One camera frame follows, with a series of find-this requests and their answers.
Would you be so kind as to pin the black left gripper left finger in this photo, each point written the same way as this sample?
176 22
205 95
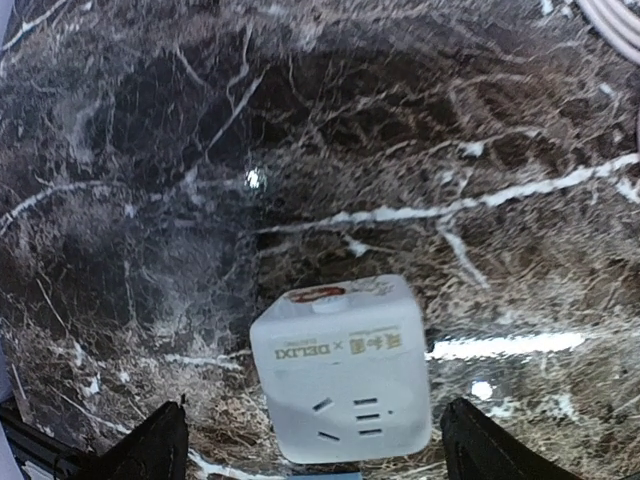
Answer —
157 449

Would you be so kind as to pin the white cube socket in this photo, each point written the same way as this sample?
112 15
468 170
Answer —
343 371

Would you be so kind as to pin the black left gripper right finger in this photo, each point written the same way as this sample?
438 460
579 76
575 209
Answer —
478 448

